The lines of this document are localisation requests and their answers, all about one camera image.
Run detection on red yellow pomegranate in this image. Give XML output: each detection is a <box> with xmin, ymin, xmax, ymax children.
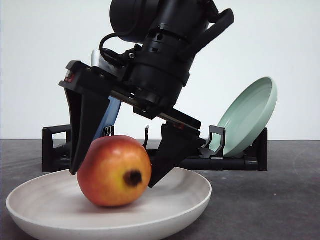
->
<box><xmin>77</xmin><ymin>135</ymin><xmax>152</xmax><ymax>208</ymax></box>

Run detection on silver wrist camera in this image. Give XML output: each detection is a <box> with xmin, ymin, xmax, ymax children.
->
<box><xmin>91</xmin><ymin>49</ymin><xmax>121</xmax><ymax>76</ymax></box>

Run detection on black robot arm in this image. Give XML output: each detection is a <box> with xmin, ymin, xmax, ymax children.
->
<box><xmin>59</xmin><ymin>0</ymin><xmax>208</xmax><ymax>187</ymax></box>

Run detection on black cable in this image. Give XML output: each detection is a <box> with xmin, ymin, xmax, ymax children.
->
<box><xmin>188</xmin><ymin>0</ymin><xmax>235</xmax><ymax>56</ymax></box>

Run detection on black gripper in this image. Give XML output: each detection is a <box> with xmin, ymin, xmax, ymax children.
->
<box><xmin>59</xmin><ymin>59</ymin><xmax>207</xmax><ymax>188</ymax></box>

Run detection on blue plate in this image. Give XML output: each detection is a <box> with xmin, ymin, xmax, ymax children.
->
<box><xmin>94</xmin><ymin>96</ymin><xmax>122</xmax><ymax>140</ymax></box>

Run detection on green plate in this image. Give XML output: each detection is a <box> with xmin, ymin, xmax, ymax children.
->
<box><xmin>209</xmin><ymin>77</ymin><xmax>278</xmax><ymax>157</ymax></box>

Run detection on white plate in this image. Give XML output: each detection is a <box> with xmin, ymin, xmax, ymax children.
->
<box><xmin>6</xmin><ymin>168</ymin><xmax>212</xmax><ymax>240</ymax></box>

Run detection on black plate rack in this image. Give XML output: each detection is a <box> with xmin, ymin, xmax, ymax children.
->
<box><xmin>42</xmin><ymin>125</ymin><xmax>269</xmax><ymax>173</ymax></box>

